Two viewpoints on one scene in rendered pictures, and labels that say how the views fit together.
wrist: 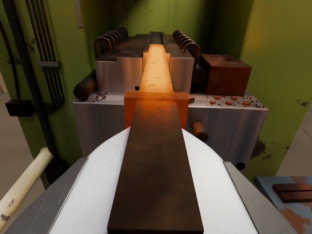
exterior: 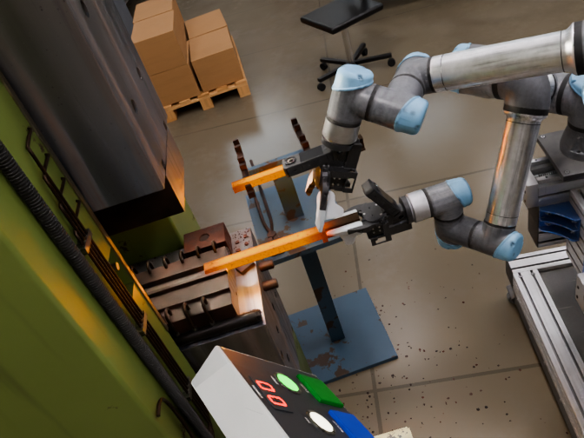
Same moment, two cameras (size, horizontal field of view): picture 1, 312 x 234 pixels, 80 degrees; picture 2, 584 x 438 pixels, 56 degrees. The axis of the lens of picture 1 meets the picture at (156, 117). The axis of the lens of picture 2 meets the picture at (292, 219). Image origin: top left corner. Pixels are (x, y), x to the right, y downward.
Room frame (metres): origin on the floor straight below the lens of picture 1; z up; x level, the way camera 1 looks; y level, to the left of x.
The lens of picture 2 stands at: (0.12, 1.04, 1.89)
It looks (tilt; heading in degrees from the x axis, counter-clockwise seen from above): 38 degrees down; 274
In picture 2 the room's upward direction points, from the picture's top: 20 degrees counter-clockwise
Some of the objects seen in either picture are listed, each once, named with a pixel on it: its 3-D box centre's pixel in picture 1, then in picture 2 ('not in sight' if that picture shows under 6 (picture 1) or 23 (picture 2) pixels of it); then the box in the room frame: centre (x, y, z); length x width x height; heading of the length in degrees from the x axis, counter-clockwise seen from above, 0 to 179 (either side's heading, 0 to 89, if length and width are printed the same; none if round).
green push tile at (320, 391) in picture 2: not in sight; (318, 392); (0.22, 0.44, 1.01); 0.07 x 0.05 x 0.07; 116
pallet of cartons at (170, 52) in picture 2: not in sight; (190, 47); (0.75, -3.54, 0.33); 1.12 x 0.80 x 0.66; 88
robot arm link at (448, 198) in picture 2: not in sight; (447, 197); (-0.19, -0.01, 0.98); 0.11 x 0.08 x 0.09; 1
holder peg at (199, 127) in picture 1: (199, 132); (266, 265); (0.30, -0.09, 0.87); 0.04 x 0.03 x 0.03; 1
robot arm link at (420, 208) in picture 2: not in sight; (415, 205); (-0.11, -0.01, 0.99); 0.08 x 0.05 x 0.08; 91
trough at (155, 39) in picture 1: (156, 41); (148, 289); (0.59, 0.01, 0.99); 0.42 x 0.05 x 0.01; 1
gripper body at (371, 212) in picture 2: not in sight; (385, 218); (-0.03, 0.00, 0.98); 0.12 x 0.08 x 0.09; 1
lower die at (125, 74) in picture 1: (148, 53); (153, 305); (0.59, 0.03, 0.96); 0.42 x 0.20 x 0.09; 1
